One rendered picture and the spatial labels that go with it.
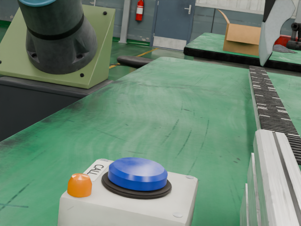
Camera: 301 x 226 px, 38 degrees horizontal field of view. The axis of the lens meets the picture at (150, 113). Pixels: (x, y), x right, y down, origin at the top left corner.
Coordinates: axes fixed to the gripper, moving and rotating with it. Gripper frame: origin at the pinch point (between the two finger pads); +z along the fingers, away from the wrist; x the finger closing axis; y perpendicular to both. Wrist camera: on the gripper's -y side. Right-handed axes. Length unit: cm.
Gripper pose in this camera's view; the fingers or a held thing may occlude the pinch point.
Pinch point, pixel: (299, 64)
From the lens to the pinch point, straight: 58.7
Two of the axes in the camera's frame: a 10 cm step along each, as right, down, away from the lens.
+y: 1.7, -2.1, 9.6
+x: -9.8, -1.7, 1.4
